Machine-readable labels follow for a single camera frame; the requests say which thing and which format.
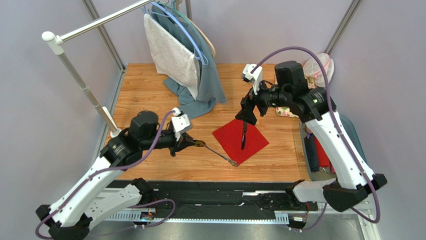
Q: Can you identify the red paper napkin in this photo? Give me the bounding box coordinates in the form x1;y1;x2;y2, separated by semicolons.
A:
212;119;269;166

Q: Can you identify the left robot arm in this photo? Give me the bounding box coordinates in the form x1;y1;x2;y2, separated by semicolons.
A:
36;108;194;240

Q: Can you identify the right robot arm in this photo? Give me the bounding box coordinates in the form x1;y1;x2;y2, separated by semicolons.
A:
236;60;387;212

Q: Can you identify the red napkin in bin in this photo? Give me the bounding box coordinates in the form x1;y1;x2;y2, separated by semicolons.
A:
314;136;331;168

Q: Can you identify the floral placemat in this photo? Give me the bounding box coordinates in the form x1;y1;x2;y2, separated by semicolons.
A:
275;76;317;118

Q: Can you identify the blue-grey shirt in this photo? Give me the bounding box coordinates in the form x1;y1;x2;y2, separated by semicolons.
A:
145;5;227;119

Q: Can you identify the white mesh laundry bag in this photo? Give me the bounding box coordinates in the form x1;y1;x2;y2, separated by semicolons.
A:
302;53;335;88

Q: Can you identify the blue plastic hanger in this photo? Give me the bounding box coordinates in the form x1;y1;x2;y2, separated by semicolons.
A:
150;1;209;66

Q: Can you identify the teal plastic bin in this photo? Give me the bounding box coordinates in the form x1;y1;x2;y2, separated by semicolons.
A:
299;114;367;181

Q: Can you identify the white towel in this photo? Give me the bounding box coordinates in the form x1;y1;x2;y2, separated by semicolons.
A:
144;14;200;99

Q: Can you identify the wooden hanger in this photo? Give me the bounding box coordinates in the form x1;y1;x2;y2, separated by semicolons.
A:
175;0;217;58

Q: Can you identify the green hanger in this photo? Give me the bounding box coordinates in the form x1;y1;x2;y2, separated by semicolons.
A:
157;0;193;25

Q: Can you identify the white clothes rack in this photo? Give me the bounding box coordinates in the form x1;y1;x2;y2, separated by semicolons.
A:
41;0;152;137

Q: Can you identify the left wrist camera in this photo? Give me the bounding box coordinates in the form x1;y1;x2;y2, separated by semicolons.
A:
171;107;193;142

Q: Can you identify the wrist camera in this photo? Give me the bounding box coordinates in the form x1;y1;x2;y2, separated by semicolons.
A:
241;64;263;95
171;107;193;142

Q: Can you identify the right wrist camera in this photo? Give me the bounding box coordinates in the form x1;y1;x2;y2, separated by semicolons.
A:
241;64;263;95

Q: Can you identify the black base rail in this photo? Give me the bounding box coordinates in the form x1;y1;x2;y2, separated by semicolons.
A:
112;179;319;221

